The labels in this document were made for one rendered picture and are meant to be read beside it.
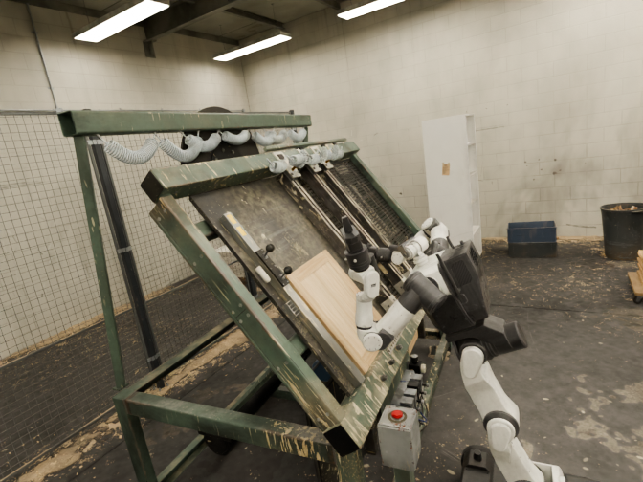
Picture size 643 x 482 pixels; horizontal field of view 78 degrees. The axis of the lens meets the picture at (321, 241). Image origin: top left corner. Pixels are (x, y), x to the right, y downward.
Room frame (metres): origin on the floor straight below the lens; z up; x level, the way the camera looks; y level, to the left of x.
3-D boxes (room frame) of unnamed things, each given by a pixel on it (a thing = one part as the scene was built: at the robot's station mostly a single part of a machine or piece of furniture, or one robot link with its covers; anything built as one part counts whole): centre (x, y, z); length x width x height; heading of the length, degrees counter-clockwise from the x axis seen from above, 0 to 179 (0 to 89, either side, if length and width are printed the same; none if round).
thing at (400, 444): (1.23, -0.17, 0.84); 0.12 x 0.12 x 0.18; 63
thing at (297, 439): (2.55, 0.10, 0.41); 2.20 x 1.38 x 0.83; 153
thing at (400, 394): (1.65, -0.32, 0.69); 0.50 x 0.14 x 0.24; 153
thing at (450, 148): (5.69, -2.00, 1.03); 0.61 x 0.58 x 2.05; 147
